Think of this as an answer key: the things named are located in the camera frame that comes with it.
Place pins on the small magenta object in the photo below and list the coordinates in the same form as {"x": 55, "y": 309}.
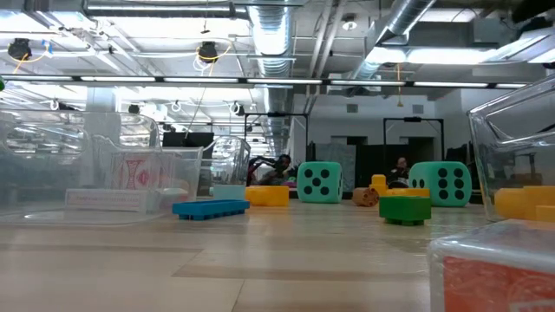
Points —
{"x": 289, "y": 184}

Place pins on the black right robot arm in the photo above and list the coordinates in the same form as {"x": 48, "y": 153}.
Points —
{"x": 537, "y": 8}

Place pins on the brown wooden cylinder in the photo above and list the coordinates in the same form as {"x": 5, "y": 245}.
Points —
{"x": 365, "y": 197}

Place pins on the long ceiling light strip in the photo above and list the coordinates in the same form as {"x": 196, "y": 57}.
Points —
{"x": 282, "y": 81}

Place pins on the pink playing card deck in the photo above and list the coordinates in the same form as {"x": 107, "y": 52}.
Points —
{"x": 104, "y": 200}

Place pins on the round ceiling sensor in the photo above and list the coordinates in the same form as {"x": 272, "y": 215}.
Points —
{"x": 349, "y": 24}

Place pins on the small yellow single-stud block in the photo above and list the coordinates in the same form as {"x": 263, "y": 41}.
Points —
{"x": 378, "y": 182}

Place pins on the teal foam die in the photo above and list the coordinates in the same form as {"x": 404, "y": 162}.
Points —
{"x": 442, "y": 182}
{"x": 318, "y": 182}

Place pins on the silver spiral air duct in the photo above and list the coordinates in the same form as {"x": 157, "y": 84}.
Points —
{"x": 403, "y": 17}
{"x": 271, "y": 34}

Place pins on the tall clear plastic container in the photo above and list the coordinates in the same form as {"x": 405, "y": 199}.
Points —
{"x": 52, "y": 182}

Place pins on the clear rounded plastic bin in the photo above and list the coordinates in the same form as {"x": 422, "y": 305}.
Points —
{"x": 498, "y": 143}

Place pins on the yellow stepped building block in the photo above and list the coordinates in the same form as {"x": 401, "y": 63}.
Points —
{"x": 407, "y": 192}
{"x": 266, "y": 196}

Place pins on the pale teal small block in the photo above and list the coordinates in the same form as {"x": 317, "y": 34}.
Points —
{"x": 229, "y": 193}

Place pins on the small dark green brick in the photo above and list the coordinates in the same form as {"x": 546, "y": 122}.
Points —
{"x": 405, "y": 209}

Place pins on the large yellow building block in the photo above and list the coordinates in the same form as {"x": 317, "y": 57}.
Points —
{"x": 539, "y": 199}

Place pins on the red patterned card deck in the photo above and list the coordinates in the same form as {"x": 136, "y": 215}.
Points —
{"x": 136, "y": 173}

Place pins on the black wall monitor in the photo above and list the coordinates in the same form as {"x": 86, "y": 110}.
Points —
{"x": 186, "y": 139}

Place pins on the orange playing card deck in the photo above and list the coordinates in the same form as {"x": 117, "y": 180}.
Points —
{"x": 494, "y": 277}

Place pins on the blue long brick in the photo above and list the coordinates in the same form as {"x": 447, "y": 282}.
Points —
{"x": 208, "y": 208}

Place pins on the person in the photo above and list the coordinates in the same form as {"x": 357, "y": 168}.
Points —
{"x": 401, "y": 167}
{"x": 282, "y": 164}

